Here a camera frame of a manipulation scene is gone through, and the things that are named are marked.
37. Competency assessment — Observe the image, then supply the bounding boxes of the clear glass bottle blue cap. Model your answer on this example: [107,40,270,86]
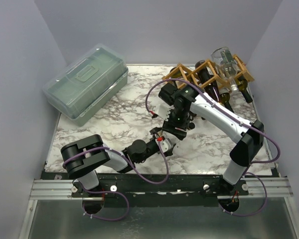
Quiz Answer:
[211,47,239,93]

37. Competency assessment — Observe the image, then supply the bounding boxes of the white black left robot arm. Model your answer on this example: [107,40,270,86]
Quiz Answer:
[60,127,175,197]

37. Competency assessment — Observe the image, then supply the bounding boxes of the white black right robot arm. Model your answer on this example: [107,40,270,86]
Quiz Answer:
[153,84,264,195]

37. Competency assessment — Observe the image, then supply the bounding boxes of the green bottle Italia label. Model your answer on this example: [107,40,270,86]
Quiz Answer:
[171,70,183,87]

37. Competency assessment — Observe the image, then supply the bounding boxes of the dark red wine bottle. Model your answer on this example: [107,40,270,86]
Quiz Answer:
[197,66,221,103]

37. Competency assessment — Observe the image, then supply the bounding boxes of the wooden wine rack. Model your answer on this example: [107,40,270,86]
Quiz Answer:
[162,54,255,93]

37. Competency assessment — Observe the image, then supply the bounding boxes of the green wine bottle far right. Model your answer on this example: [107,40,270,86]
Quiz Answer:
[235,75,253,104]

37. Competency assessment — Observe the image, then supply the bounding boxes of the green plastic toolbox clear lid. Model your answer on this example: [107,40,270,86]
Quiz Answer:
[43,44,128,126]

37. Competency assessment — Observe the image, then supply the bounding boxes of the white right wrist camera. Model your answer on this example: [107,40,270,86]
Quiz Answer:
[151,104,172,121]

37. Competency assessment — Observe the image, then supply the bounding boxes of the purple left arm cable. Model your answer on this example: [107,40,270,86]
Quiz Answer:
[62,140,170,222]

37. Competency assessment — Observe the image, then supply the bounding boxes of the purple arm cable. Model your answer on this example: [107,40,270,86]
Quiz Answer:
[145,78,282,217]
[62,140,170,222]

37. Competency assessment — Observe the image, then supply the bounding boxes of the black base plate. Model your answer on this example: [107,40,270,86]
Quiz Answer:
[41,171,278,210]

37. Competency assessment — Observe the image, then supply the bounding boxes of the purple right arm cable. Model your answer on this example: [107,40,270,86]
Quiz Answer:
[145,78,282,217]

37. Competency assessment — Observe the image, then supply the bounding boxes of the aluminium rail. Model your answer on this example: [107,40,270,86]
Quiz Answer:
[30,177,294,200]

